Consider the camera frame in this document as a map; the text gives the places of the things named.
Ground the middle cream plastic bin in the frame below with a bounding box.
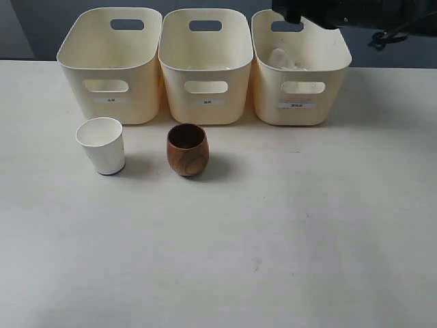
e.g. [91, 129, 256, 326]
[158, 8, 253, 125]

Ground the right cream plastic bin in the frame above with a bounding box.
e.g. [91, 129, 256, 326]
[251, 10, 352, 126]

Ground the right bin white label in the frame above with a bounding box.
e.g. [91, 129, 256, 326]
[278, 102, 315, 109]

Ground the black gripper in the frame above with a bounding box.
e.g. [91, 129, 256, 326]
[272, 0, 384, 29]

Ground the left bin white label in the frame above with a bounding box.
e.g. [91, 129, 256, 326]
[93, 97, 130, 103]

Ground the bin white label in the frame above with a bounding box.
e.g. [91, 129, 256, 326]
[93, 97, 130, 103]
[278, 102, 315, 109]
[191, 98, 225, 106]

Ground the white paper cup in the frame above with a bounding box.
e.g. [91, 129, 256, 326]
[75, 117, 126, 176]

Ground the left cream plastic bin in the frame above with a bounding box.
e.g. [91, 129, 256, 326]
[57, 7, 163, 125]

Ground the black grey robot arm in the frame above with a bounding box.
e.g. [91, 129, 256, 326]
[272, 0, 436, 36]

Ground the cream plastic bin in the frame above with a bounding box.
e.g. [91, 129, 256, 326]
[251, 10, 352, 126]
[57, 7, 163, 125]
[158, 8, 253, 125]

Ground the brown wooden cup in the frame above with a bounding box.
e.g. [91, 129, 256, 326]
[167, 123, 209, 177]

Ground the clear plastic bottle white cap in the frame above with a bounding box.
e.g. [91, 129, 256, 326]
[267, 48, 307, 71]

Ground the middle bin white label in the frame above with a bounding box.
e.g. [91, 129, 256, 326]
[191, 98, 225, 106]

